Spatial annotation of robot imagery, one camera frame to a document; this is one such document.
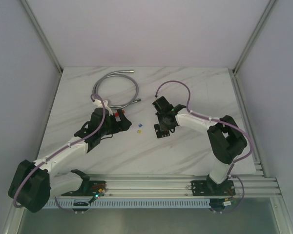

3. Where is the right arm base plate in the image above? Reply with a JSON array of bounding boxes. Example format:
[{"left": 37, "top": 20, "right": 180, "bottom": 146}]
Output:
[{"left": 190, "top": 180, "right": 236, "bottom": 197}]

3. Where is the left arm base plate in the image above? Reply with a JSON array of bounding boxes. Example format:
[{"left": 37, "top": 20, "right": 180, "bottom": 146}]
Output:
[{"left": 62, "top": 180, "right": 106, "bottom": 196}]

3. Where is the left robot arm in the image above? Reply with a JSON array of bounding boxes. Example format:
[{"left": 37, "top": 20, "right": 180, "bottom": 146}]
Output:
[{"left": 8, "top": 107, "right": 132, "bottom": 213}]

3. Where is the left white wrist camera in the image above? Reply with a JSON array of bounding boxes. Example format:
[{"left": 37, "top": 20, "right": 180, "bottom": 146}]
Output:
[{"left": 93, "top": 99, "right": 113, "bottom": 116}]

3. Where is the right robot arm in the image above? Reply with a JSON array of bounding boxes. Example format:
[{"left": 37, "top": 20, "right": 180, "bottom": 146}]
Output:
[{"left": 152, "top": 96, "right": 247, "bottom": 195}]

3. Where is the grey coiled metal hose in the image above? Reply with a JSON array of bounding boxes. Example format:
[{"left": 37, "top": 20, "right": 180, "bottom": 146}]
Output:
[{"left": 92, "top": 70, "right": 143, "bottom": 109}]

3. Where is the aluminium rail frame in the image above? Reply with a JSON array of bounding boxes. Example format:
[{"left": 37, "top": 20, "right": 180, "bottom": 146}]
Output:
[{"left": 16, "top": 174, "right": 282, "bottom": 197}]

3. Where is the black fuse box base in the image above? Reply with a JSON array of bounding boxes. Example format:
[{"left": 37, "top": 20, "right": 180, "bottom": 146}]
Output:
[{"left": 154, "top": 124, "right": 170, "bottom": 139}]

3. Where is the white slotted cable duct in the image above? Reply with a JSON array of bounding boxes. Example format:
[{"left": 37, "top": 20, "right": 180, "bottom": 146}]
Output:
[{"left": 44, "top": 198, "right": 210, "bottom": 209}]

